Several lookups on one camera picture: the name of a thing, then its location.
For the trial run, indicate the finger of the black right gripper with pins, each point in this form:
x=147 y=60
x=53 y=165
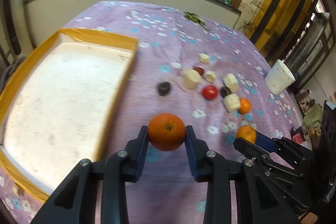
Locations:
x=257 y=198
x=250 y=150

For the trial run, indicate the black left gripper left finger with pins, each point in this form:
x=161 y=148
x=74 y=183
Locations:
x=74 y=200

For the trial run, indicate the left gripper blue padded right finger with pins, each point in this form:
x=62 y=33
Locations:
x=266 y=143

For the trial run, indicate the small orange mandarin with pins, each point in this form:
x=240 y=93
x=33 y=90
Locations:
x=245 y=106

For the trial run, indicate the dark round fruit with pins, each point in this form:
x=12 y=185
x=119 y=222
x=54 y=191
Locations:
x=224 y=91

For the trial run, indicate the red tomato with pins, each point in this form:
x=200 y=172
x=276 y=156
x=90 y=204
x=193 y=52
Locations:
x=210 y=92

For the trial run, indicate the small beige corn chunk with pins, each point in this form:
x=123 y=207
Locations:
x=210 y=76

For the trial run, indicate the large orange mandarin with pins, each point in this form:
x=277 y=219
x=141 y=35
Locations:
x=166 y=132

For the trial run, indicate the large beige corn piece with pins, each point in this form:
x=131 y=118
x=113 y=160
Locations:
x=190 y=79

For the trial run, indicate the red jujube date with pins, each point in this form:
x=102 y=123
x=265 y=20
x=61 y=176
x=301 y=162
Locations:
x=199 y=70

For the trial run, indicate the dark purple plum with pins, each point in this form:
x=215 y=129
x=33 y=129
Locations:
x=163 y=88

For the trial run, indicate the white dotted paper cup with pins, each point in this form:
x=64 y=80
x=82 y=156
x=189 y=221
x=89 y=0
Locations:
x=279 y=78

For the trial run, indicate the yellow-rimmed white tray box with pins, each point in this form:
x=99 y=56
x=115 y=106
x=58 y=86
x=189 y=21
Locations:
x=60 y=103

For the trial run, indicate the purple floral tablecloth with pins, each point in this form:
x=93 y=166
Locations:
x=169 y=44

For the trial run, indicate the green dried leaves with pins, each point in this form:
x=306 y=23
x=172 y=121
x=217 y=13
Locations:
x=196 y=19

